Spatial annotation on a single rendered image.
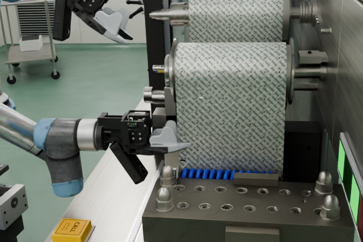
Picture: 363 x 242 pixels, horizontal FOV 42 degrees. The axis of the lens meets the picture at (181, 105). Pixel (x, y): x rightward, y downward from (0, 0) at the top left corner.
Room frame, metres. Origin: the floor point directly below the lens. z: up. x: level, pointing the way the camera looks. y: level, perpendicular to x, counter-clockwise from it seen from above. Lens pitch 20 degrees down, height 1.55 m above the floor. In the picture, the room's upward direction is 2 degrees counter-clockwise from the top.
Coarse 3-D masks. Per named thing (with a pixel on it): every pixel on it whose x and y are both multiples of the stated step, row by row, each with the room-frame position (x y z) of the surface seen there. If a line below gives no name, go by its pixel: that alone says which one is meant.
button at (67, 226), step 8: (64, 224) 0.94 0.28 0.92; (72, 224) 0.94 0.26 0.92; (80, 224) 0.94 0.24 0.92; (88, 224) 0.94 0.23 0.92; (56, 232) 0.91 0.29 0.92; (64, 232) 0.91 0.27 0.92; (72, 232) 0.91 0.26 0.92; (80, 232) 0.91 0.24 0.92; (88, 232) 0.94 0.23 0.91; (56, 240) 0.90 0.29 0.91; (64, 240) 0.90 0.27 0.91; (72, 240) 0.90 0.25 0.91; (80, 240) 0.89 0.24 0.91
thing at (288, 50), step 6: (288, 48) 0.99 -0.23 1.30; (174, 54) 1.02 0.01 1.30; (288, 54) 0.98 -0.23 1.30; (174, 60) 1.01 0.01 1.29; (288, 60) 0.97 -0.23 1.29; (174, 66) 1.00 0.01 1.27; (288, 66) 0.96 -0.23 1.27; (174, 72) 1.00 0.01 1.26; (288, 72) 0.96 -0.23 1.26; (174, 78) 0.99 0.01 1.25; (288, 78) 0.95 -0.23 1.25; (174, 84) 1.00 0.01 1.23; (288, 84) 0.96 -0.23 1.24; (288, 90) 0.96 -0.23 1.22; (288, 96) 0.98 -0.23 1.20
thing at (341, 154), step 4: (340, 144) 0.72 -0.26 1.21; (340, 148) 0.72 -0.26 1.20; (340, 152) 0.71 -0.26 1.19; (344, 152) 0.68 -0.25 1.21; (340, 156) 0.71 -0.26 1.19; (344, 156) 0.68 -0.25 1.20; (340, 160) 0.71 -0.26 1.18; (340, 164) 0.70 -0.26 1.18; (340, 168) 0.70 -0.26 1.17; (340, 172) 0.70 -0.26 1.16
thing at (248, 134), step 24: (192, 120) 0.98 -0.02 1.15; (216, 120) 0.97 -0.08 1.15; (240, 120) 0.97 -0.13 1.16; (264, 120) 0.96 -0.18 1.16; (192, 144) 0.98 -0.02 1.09; (216, 144) 0.97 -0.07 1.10; (240, 144) 0.97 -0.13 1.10; (264, 144) 0.96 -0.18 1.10; (216, 168) 0.97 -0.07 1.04; (240, 168) 0.97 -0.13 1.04; (264, 168) 0.96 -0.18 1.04
